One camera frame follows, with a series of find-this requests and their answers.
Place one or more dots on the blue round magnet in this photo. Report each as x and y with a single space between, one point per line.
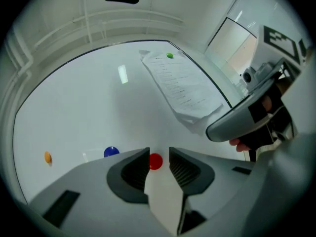
111 151

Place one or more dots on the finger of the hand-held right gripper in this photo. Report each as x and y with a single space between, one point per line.
229 125

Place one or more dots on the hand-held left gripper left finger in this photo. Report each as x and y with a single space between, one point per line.
93 181

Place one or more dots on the grey gripper-mounted camera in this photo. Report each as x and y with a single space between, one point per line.
247 76

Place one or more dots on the red round magnet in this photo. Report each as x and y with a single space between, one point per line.
156 161

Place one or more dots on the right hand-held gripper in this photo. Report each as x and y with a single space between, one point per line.
276 41

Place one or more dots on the green round magnet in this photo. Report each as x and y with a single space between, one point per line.
169 55

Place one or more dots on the white printed paper sheet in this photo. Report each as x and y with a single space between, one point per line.
177 83

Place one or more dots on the frosted glass door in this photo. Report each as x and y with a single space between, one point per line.
234 41

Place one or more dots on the orange round magnet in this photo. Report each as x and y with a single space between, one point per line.
47 157

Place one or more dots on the white ceiling pipes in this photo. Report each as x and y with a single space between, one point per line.
128 17

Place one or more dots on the person's right hand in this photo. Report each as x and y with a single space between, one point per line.
239 145

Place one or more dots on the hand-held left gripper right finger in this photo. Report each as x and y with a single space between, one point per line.
222 181

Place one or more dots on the black-framed whiteboard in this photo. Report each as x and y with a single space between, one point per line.
86 102

